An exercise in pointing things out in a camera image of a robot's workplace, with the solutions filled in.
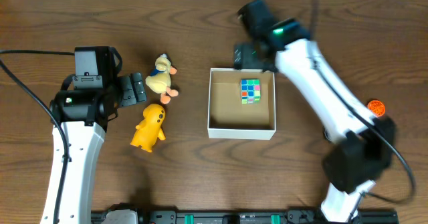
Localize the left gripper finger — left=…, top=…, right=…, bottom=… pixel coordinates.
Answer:
left=118, top=76, right=136, bottom=107
left=130, top=72, right=147, bottom=103

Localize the plush yellow duck toy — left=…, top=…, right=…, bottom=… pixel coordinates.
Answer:
left=145, top=53, right=179, bottom=104

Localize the multicolour puzzle cube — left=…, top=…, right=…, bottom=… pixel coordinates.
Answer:
left=240, top=79, right=261, bottom=104

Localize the yellow dog figure toy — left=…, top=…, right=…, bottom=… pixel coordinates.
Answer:
left=130, top=104, right=166, bottom=152

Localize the orange round disc toy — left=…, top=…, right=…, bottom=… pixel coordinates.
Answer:
left=366, top=100, right=386, bottom=117

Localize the black round disc toy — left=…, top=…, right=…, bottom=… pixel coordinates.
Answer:
left=323, top=127, right=331, bottom=142

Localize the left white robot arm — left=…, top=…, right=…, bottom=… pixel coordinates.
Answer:
left=41, top=46, right=147, bottom=223

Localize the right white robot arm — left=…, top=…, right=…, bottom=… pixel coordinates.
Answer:
left=235, top=0, right=399, bottom=223

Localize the white cardboard box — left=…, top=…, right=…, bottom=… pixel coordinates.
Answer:
left=207, top=68, right=276, bottom=140

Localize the left black cable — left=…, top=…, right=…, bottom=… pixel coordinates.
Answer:
left=0, top=49, right=76, bottom=224

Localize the black cable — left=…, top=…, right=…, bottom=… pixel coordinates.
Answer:
left=253, top=0, right=417, bottom=205
left=0, top=49, right=76, bottom=224

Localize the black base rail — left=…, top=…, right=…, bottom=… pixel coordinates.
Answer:
left=90, top=207, right=399, bottom=224

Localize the right black cable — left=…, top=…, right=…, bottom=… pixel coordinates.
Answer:
left=253, top=0, right=417, bottom=205

